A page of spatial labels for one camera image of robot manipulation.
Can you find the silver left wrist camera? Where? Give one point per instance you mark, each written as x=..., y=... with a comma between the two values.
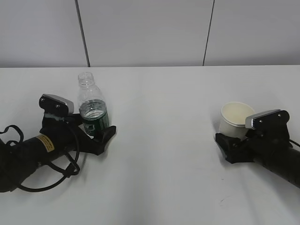
x=56, y=105

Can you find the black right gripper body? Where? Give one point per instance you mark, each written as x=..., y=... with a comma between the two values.
x=261, y=146

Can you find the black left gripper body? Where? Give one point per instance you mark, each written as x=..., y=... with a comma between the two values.
x=58, y=136

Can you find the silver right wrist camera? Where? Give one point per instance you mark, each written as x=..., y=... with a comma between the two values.
x=269, y=123

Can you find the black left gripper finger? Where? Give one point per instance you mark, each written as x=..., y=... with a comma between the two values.
x=74, y=117
x=98, y=144

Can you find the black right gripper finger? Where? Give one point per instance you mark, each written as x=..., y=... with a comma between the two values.
x=229, y=147

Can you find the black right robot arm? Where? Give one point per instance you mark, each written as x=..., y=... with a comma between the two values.
x=286, y=165

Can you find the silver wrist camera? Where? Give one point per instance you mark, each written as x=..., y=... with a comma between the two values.
x=56, y=105
x=269, y=123

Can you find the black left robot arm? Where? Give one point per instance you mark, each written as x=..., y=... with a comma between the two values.
x=20, y=159

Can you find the white paper cup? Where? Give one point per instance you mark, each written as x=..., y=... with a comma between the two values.
x=233, y=117

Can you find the clear water bottle green label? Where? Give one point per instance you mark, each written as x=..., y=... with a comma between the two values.
x=92, y=105

